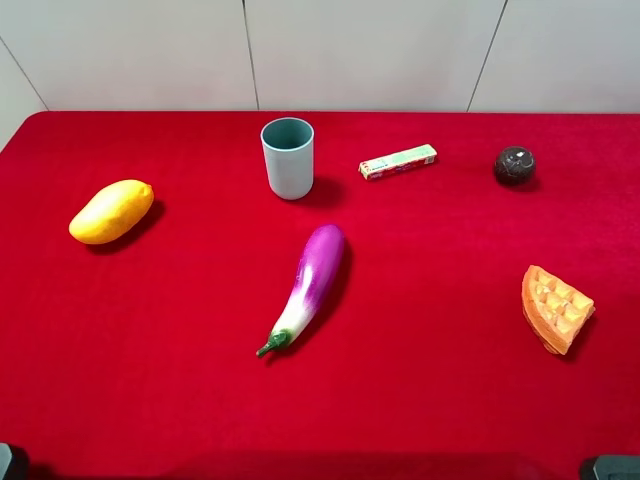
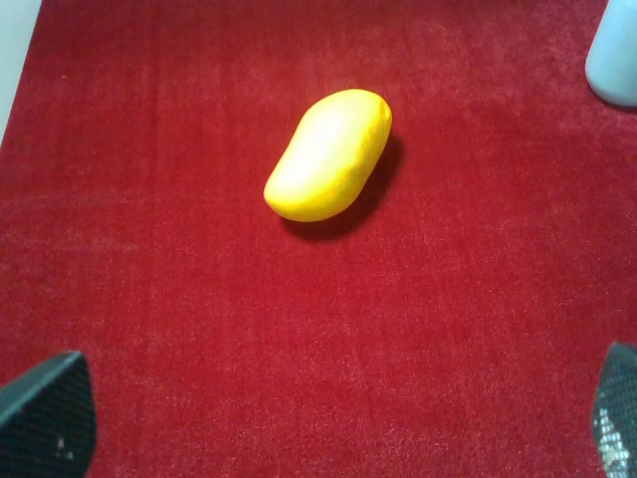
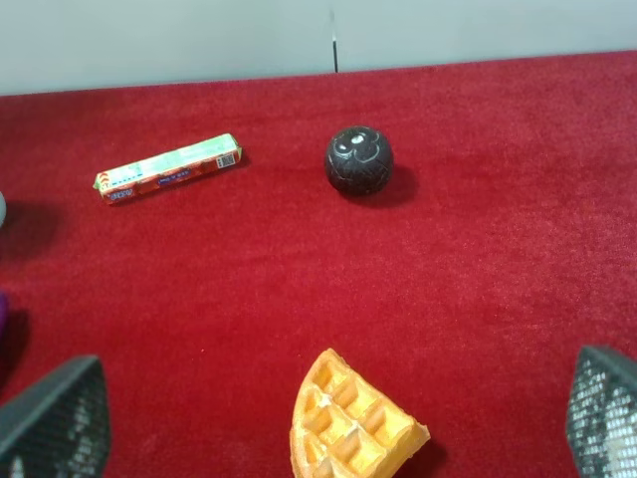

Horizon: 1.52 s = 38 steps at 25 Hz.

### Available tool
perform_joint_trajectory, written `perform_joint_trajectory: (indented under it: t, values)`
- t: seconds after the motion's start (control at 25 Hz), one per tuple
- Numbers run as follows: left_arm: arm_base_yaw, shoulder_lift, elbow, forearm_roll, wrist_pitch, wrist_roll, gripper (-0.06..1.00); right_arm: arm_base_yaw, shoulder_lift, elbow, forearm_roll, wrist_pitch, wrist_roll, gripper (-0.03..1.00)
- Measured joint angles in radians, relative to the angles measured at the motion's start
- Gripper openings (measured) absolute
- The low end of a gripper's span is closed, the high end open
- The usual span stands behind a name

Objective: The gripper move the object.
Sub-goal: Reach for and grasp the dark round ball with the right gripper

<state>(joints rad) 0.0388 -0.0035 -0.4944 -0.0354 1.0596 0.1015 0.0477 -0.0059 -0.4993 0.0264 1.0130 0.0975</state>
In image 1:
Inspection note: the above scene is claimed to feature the dark object bottom right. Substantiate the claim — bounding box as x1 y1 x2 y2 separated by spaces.
579 455 640 480

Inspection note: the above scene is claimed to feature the dark object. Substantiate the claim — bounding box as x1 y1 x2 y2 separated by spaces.
0 443 29 480
579 455 640 480

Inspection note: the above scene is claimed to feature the red velvet tablecloth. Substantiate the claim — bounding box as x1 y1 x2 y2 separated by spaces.
1 112 639 479

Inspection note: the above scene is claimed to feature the purple toy eggplant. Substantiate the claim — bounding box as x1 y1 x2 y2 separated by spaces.
256 224 345 358

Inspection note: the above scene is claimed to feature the dark brown round fruit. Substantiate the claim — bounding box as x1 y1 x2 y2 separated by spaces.
493 146 536 186

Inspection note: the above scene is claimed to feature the long toothpaste box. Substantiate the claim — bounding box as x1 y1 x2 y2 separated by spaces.
358 144 437 181

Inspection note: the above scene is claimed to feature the orange waffle wedge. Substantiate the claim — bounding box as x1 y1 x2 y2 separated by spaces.
521 265 595 355

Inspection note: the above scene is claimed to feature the light blue plastic cup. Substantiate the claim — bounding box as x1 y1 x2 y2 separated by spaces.
260 117 315 200

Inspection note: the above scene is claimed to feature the yellow toy mango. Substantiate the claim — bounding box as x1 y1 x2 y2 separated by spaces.
69 179 155 245

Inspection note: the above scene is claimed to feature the dark object bottom left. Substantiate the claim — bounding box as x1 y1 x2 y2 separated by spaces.
0 443 29 480

